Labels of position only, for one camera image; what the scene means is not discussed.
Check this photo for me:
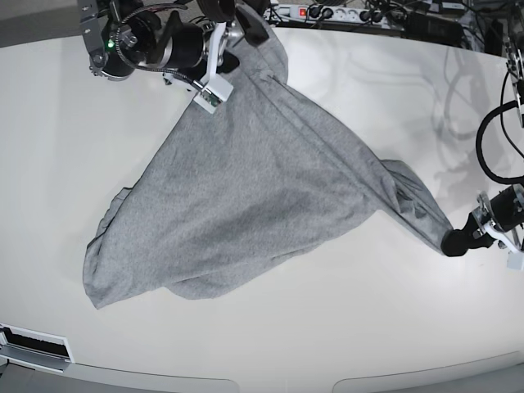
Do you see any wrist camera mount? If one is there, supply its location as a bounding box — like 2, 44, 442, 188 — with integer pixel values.
484, 223, 523, 271
163, 22, 246, 115

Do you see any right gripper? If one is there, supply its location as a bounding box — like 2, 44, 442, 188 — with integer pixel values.
161, 0, 270, 72

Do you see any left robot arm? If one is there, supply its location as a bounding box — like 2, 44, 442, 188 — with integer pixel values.
440, 6, 523, 264

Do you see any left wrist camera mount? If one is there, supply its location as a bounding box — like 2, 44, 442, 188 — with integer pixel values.
484, 223, 523, 271

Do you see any white power strip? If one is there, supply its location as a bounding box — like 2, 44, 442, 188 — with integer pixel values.
264, 4, 388, 26

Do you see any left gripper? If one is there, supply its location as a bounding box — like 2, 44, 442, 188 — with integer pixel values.
440, 184, 523, 257

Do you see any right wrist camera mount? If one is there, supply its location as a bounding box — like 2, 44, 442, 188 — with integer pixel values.
163, 22, 246, 115

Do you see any black cable bundle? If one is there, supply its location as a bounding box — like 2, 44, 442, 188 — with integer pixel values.
186, 0, 271, 28

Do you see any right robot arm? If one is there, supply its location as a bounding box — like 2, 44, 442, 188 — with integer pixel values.
77, 1, 270, 90

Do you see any grey t-shirt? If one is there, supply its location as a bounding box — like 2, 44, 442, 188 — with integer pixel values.
83, 25, 451, 309

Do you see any black power adapter box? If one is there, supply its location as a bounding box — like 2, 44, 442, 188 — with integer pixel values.
404, 13, 463, 45

